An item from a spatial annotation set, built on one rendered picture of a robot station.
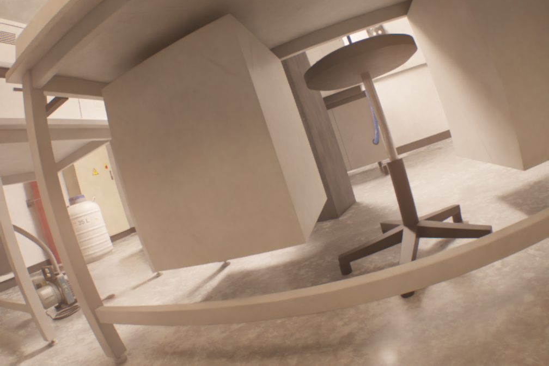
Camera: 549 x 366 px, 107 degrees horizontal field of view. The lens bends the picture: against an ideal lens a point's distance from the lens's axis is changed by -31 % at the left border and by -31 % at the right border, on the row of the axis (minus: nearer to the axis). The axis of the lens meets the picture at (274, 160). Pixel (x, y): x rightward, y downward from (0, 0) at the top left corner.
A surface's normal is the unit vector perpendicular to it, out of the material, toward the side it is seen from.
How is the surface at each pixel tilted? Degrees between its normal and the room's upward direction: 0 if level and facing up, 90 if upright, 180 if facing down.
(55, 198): 90
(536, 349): 0
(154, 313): 90
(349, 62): 153
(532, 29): 90
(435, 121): 90
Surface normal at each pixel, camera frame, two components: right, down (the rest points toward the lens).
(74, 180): -0.27, 0.08
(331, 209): -0.55, 0.18
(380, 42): 0.03, -0.01
